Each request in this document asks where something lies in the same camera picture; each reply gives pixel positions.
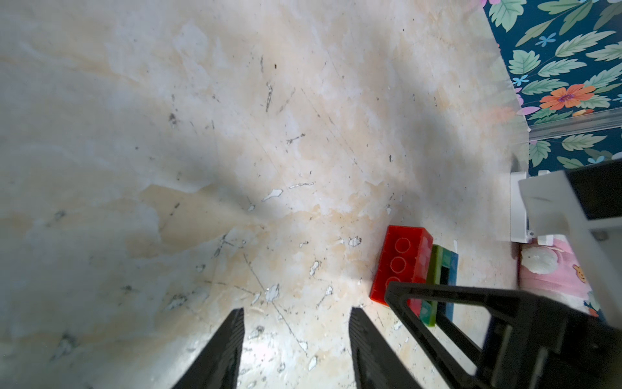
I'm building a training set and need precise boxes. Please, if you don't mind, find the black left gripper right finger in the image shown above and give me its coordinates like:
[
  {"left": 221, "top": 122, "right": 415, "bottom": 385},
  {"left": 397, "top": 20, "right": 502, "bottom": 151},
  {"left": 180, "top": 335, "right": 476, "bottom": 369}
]
[{"left": 348, "top": 307, "right": 421, "bottom": 388}]

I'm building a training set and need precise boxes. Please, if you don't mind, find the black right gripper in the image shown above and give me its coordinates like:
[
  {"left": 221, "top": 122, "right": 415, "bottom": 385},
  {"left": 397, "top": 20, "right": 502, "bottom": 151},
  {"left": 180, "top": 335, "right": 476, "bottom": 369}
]
[{"left": 385, "top": 282, "right": 621, "bottom": 388}]

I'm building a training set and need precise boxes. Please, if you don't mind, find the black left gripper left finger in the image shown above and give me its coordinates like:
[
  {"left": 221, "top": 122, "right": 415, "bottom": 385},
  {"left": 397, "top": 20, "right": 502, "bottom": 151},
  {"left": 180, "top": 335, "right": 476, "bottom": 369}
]
[{"left": 173, "top": 308, "right": 245, "bottom": 389}]

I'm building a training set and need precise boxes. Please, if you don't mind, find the lime green lego brick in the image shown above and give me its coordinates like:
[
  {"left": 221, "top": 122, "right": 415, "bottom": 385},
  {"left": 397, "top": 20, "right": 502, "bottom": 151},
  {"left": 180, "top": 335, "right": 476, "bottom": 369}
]
[{"left": 420, "top": 244, "right": 444, "bottom": 327}]

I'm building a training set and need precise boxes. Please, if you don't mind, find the red lego brick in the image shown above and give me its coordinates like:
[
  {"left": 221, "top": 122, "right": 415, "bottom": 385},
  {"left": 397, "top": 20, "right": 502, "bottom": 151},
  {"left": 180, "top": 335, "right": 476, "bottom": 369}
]
[{"left": 369, "top": 225, "right": 433, "bottom": 306}]

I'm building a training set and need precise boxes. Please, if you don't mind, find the blue lego brick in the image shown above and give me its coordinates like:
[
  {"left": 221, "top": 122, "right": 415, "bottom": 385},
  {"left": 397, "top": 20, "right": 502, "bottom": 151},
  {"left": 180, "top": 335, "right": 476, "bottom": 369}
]
[{"left": 438, "top": 247, "right": 458, "bottom": 321}]

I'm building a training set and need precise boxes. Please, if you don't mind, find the white teddy bear pink shirt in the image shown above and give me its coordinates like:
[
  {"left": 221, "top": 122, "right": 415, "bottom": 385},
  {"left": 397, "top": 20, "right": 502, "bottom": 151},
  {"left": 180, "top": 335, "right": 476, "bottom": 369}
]
[{"left": 518, "top": 235, "right": 606, "bottom": 322}]

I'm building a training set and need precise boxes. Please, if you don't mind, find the white rectangular box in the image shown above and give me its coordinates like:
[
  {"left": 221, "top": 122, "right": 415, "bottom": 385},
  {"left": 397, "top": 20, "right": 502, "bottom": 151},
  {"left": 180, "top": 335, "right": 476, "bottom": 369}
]
[{"left": 510, "top": 172, "right": 554, "bottom": 246}]

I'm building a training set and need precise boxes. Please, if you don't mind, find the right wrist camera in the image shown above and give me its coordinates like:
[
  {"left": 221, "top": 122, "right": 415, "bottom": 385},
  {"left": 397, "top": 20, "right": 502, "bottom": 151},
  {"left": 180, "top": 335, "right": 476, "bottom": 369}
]
[{"left": 518, "top": 160, "right": 621, "bottom": 328}]

